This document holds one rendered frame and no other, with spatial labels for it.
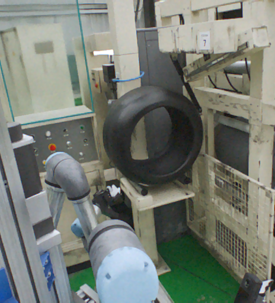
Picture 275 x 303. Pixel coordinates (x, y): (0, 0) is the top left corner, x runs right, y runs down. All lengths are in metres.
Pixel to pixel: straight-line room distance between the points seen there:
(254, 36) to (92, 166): 1.42
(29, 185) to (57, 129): 1.45
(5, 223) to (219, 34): 1.21
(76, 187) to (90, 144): 1.17
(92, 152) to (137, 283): 1.83
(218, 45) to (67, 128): 1.22
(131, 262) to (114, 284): 0.05
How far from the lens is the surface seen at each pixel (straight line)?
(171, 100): 1.75
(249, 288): 0.90
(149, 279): 0.64
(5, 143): 0.74
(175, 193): 2.01
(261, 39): 1.60
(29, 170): 0.87
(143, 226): 2.42
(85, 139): 2.34
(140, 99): 1.71
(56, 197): 1.36
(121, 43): 2.02
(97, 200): 1.55
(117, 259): 0.63
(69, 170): 1.23
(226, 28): 1.60
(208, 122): 2.29
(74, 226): 1.46
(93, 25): 12.72
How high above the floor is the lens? 1.75
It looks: 20 degrees down
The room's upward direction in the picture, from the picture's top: 6 degrees counter-clockwise
